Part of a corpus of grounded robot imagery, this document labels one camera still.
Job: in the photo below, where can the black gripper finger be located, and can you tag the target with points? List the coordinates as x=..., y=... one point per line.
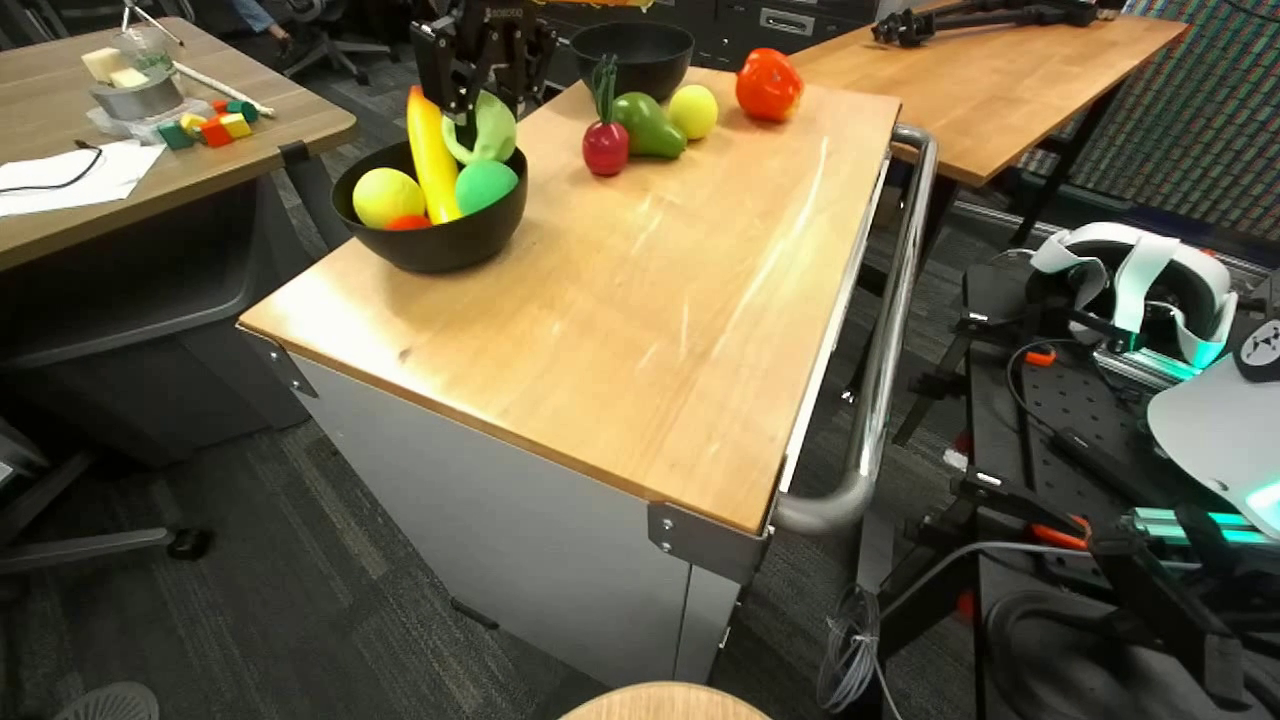
x=468, y=94
x=442, y=88

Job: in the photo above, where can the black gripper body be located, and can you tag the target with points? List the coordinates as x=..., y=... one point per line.
x=500, y=39

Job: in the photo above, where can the red radish with green stem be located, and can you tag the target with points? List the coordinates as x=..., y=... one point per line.
x=607, y=143

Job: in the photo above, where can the yellow lemon ball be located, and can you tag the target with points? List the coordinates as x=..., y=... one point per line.
x=695, y=111

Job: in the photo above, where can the light green round fruit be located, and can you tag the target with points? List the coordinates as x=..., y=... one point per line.
x=493, y=132

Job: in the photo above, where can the yellow banana orange tip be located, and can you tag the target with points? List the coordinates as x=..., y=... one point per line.
x=428, y=156

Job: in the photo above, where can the green lime ball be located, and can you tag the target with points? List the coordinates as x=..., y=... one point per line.
x=484, y=186

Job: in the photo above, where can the yellow fruit in far bowl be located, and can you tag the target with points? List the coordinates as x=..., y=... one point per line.
x=388, y=199

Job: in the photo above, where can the black bowl near table edge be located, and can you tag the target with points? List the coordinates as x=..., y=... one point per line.
x=648, y=57

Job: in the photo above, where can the black bowl far side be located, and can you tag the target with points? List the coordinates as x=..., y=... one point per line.
x=434, y=251

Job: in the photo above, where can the coloured toy blocks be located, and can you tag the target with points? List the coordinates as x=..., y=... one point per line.
x=212, y=126

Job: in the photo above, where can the clear plastic cup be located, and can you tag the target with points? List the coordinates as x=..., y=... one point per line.
x=132, y=75

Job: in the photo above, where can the white paper sheets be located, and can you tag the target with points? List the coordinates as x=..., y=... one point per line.
x=77, y=178

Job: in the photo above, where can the white tool cart cabinet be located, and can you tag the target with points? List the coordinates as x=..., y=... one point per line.
x=596, y=579

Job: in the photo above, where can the round wooden stool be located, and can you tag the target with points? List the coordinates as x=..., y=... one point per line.
x=667, y=701

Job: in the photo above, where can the white VR headset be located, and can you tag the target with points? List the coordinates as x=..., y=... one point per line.
x=1164, y=305

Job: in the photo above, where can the metal cart handle bar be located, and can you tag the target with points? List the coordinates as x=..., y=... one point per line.
x=872, y=401

